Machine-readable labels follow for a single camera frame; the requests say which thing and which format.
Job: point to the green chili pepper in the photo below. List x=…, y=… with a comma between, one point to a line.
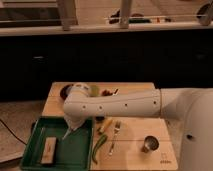
x=99, y=143

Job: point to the green plastic tray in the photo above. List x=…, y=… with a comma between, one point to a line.
x=71, y=154

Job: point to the white handled brush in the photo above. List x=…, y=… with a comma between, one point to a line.
x=101, y=118

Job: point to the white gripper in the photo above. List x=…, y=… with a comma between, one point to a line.
x=75, y=123

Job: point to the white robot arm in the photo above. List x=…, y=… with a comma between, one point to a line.
x=193, y=105

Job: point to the grey towel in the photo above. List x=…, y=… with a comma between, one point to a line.
x=68, y=132

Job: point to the metal cup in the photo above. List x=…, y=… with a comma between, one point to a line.
x=151, y=144

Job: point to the dark dried food pile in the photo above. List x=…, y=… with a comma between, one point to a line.
x=107, y=93

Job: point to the dark bowl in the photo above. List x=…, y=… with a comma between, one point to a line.
x=65, y=91

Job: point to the green cup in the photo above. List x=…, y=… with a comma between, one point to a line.
x=94, y=90

